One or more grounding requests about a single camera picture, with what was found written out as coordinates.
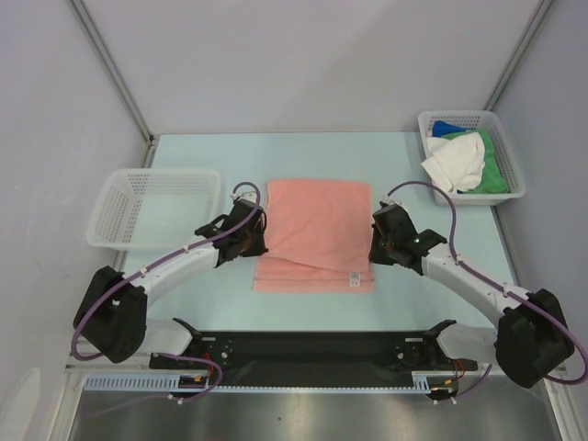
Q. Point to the green towel in basket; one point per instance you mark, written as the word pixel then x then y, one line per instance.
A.
pixel 491 181

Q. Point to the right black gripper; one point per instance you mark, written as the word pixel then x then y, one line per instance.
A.
pixel 379 245

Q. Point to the blue towel in basket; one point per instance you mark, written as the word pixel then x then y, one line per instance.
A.
pixel 441 129

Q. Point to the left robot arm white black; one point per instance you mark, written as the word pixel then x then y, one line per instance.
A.
pixel 112 320

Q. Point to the empty white plastic basket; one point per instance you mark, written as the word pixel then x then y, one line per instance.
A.
pixel 153 209

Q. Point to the white basket with towels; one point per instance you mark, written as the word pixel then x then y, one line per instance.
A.
pixel 503 152

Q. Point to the left aluminium corner post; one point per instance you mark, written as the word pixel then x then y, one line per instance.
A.
pixel 98 44

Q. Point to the aluminium corner post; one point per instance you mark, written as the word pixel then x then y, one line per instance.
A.
pixel 529 35
pixel 98 44

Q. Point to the white slotted cable duct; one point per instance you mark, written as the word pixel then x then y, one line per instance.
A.
pixel 191 384

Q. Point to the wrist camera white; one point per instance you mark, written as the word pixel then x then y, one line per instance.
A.
pixel 249 196
pixel 385 202

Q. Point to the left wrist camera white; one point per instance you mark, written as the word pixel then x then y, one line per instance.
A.
pixel 249 196

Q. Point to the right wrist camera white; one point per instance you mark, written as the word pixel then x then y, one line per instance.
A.
pixel 385 202

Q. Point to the pink terry towel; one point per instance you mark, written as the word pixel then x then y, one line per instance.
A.
pixel 318 237

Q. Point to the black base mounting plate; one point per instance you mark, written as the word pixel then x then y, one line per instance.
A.
pixel 315 359

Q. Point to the right aluminium corner post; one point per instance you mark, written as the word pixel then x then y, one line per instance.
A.
pixel 529 35

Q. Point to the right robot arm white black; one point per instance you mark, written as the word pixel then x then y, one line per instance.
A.
pixel 528 337

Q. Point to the white towel in basket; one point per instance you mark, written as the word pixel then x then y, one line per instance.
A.
pixel 455 165

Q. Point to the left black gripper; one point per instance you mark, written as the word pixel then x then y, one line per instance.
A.
pixel 259 248

